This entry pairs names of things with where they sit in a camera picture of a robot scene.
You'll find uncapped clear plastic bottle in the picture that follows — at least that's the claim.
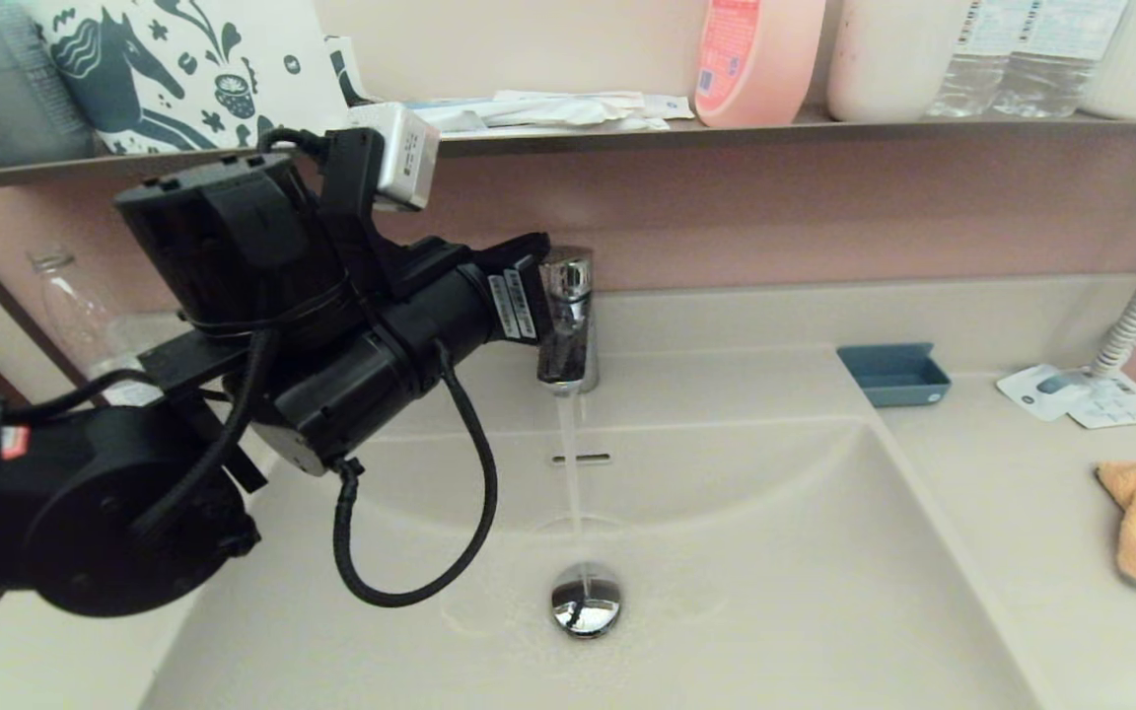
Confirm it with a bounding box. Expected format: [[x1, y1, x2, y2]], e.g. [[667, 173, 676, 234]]
[[31, 248, 170, 407]]

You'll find clear plastic water bottle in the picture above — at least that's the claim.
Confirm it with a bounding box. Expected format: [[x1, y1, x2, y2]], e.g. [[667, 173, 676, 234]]
[[923, 0, 1023, 119], [992, 0, 1126, 119]]

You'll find white horse print bag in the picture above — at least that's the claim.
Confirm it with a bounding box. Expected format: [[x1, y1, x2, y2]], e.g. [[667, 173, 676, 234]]
[[21, 0, 352, 157]]

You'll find pink lotion bottle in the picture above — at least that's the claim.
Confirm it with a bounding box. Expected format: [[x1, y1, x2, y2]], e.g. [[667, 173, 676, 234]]
[[694, 0, 825, 129]]

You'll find white round jar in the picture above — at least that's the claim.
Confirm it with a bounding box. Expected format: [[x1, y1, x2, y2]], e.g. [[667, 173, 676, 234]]
[[826, 0, 973, 124]]

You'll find chrome faucet body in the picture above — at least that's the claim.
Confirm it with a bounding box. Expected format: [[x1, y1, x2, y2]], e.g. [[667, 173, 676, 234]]
[[536, 258, 601, 397]]

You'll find brown wall shelf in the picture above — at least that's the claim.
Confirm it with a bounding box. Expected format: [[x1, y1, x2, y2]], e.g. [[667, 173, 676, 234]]
[[0, 108, 1136, 195]]

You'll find crumpled white packet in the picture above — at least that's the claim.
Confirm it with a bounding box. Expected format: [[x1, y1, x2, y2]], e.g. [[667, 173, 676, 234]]
[[489, 91, 673, 134]]

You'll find beige ceramic sink basin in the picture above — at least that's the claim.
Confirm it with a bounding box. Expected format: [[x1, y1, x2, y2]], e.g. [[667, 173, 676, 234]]
[[139, 414, 1042, 710]]

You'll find running water stream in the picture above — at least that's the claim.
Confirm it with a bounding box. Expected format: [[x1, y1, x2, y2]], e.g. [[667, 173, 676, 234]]
[[555, 392, 591, 593]]

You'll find white printed leaflet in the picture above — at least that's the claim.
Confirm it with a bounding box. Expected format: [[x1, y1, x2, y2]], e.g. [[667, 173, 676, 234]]
[[1066, 373, 1136, 431]]

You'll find chrome drain stopper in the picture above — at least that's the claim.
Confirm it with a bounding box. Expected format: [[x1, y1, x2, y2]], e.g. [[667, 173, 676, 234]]
[[549, 562, 623, 640]]

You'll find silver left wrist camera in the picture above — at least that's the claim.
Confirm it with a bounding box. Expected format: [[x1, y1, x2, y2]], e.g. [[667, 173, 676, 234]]
[[346, 102, 441, 213]]

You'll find white packet blue stripe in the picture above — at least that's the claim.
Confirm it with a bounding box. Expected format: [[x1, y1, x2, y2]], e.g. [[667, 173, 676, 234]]
[[405, 97, 502, 136]]

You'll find blue soap dish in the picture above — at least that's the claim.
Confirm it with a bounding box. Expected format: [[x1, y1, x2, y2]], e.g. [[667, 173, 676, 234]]
[[836, 343, 952, 408]]

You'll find white blister card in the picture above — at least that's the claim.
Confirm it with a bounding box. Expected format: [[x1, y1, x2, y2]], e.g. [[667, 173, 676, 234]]
[[995, 365, 1092, 422]]

